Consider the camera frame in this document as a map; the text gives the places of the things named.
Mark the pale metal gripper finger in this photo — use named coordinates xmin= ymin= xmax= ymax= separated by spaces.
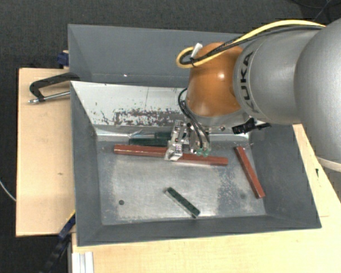
xmin=173 ymin=144 xmax=185 ymax=162
xmin=164 ymin=141 xmax=176 ymax=162

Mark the dark green flat block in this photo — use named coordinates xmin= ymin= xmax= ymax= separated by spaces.
xmin=165 ymin=187 xmax=201 ymax=219
xmin=128 ymin=136 xmax=169 ymax=148

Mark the red-brown flat block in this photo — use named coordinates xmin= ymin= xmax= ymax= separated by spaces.
xmin=234 ymin=146 xmax=267 ymax=200
xmin=178 ymin=152 xmax=229 ymax=167
xmin=113 ymin=143 xmax=169 ymax=158

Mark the grey metal bin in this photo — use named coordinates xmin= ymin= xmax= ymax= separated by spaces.
xmin=67 ymin=23 xmax=322 ymax=247

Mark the pale brown flat board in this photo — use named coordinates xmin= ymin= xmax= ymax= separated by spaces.
xmin=15 ymin=68 xmax=76 ymax=237

